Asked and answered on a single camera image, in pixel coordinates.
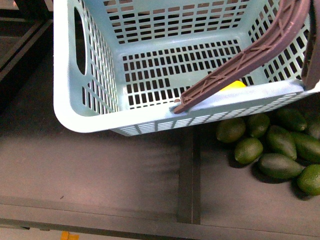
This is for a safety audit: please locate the light blue plastic basket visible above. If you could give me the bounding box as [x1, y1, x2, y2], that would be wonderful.
[53, 0, 320, 136]

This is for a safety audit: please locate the yellow mango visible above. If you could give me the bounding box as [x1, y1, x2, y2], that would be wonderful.
[220, 80, 247, 92]

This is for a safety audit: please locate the green avocado in bin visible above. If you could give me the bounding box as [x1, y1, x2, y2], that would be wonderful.
[265, 125, 297, 161]
[234, 137, 264, 165]
[275, 108, 308, 132]
[290, 132, 320, 164]
[246, 113, 270, 138]
[297, 164, 320, 196]
[257, 153, 304, 180]

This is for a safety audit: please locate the dark wooden display stand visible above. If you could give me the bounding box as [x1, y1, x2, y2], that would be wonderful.
[0, 0, 320, 240]

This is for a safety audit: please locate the brown basket handle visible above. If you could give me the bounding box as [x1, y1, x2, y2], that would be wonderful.
[173, 0, 320, 114]

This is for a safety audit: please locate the green avocado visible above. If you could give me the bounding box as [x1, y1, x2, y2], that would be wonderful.
[265, 125, 297, 161]
[216, 117, 246, 144]
[246, 113, 270, 138]
[275, 108, 308, 132]
[234, 137, 264, 165]
[290, 132, 320, 164]
[257, 153, 304, 180]
[297, 164, 320, 196]

